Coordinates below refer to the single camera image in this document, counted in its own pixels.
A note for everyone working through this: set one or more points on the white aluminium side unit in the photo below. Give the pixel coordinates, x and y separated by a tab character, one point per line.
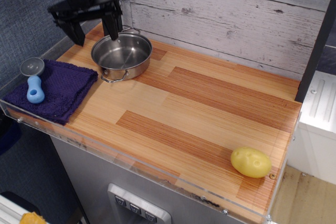
312	150

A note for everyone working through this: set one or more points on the stainless steel pot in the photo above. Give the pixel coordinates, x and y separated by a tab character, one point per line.
122	59

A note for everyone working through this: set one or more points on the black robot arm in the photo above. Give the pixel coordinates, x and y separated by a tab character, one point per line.
68	15

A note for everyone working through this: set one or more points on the clear acrylic edge guard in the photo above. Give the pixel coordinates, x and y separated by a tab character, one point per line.
185	146

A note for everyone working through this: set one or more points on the yellow object at corner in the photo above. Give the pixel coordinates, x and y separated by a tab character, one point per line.
32	218

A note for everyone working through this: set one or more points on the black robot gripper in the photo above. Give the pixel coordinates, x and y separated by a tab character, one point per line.
69	13

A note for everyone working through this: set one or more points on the dark right shelf post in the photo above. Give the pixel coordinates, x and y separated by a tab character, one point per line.
317	51

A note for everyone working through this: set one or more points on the purple folded cloth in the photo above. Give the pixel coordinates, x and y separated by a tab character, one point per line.
65	86

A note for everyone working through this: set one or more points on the yellow toy potato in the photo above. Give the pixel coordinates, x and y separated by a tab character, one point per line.
250	162

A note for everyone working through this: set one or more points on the white rail bottom left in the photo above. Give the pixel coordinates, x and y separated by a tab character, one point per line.
11	213

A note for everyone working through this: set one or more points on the silver toy fridge cabinet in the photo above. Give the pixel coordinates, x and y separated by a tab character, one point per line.
109	193

